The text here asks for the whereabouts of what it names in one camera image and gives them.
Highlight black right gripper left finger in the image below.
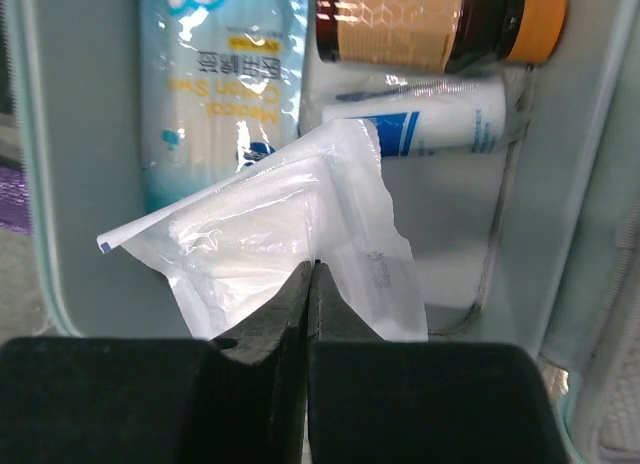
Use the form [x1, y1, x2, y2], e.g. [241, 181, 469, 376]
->
[1, 262, 313, 463]

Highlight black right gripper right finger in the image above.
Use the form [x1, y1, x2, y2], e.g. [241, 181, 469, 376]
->
[307, 263, 569, 463]

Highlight white gauze packet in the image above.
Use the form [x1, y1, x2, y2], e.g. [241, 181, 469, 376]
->
[97, 119, 428, 341]

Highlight mint green medicine case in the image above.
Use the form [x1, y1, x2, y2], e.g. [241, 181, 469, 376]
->
[0, 0, 640, 464]

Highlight white blue bandage roll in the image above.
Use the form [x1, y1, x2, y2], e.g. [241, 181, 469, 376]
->
[320, 74, 524, 158]

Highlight blue cotton swab pack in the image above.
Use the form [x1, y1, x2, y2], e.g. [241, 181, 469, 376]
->
[139, 0, 309, 211]

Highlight brown orange-cap bottle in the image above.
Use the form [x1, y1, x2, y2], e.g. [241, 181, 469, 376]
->
[315, 0, 569, 73]

